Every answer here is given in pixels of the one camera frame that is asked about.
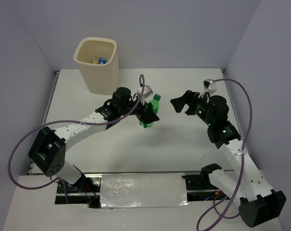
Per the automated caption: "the small bottle blue cap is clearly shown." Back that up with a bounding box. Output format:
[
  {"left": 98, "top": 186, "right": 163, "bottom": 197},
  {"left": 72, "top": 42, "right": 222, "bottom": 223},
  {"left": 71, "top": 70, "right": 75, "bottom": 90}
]
[{"left": 97, "top": 58, "right": 107, "bottom": 64}]

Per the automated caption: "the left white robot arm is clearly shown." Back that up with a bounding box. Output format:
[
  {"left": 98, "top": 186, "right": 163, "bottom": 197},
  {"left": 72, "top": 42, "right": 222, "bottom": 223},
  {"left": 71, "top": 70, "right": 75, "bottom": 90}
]
[{"left": 28, "top": 85, "right": 159, "bottom": 192}]

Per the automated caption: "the silver reflective sheet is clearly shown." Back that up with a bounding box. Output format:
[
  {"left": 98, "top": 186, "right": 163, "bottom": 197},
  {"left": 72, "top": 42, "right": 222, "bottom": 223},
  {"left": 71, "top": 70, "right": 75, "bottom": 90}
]
[{"left": 100, "top": 173, "right": 189, "bottom": 208}]

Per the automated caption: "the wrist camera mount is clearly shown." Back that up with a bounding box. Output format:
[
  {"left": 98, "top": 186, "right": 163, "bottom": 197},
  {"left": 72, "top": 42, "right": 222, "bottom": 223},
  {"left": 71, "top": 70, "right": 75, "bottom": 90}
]
[
  {"left": 137, "top": 85, "right": 153, "bottom": 99},
  {"left": 199, "top": 79, "right": 217, "bottom": 98}
]

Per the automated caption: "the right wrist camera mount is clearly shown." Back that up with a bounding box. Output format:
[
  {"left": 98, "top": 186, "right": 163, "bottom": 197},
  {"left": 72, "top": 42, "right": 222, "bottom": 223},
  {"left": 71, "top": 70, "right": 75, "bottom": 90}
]
[{"left": 199, "top": 79, "right": 217, "bottom": 98}]

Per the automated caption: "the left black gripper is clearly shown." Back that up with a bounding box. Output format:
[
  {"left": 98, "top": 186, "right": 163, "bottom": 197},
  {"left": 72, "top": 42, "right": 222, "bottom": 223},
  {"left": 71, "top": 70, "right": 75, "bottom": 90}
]
[{"left": 119, "top": 94, "right": 159, "bottom": 124}]

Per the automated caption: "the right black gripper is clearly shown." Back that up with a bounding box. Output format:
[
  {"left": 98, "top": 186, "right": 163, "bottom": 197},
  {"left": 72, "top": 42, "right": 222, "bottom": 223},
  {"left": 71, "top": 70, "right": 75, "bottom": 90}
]
[{"left": 170, "top": 90, "right": 214, "bottom": 126}]

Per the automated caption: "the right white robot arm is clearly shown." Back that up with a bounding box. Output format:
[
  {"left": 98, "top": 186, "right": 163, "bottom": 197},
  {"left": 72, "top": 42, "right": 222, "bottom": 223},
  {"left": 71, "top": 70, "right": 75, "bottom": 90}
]
[{"left": 170, "top": 90, "right": 286, "bottom": 228}]

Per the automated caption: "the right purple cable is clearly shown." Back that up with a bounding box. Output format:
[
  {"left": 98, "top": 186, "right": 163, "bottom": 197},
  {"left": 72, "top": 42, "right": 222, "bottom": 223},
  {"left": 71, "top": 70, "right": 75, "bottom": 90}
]
[{"left": 195, "top": 78, "right": 253, "bottom": 231}]

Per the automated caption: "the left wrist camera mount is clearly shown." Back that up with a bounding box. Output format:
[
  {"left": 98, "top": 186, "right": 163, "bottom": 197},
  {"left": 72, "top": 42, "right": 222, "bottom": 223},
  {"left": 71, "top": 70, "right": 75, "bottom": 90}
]
[{"left": 137, "top": 85, "right": 153, "bottom": 99}]

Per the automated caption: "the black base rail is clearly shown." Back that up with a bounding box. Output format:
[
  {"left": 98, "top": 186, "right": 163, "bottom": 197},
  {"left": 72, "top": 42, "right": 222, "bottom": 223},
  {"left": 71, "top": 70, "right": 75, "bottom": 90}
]
[{"left": 55, "top": 173, "right": 225, "bottom": 209}]

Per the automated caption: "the green plastic bottle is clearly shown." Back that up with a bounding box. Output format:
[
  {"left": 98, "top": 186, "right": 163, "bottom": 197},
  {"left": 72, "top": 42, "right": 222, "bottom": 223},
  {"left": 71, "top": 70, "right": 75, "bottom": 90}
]
[{"left": 139, "top": 94, "right": 161, "bottom": 128}]

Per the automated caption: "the beige plastic bin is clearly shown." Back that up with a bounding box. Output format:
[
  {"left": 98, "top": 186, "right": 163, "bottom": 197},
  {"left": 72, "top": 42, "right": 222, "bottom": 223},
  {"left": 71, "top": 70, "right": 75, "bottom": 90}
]
[{"left": 73, "top": 37, "right": 119, "bottom": 95}]

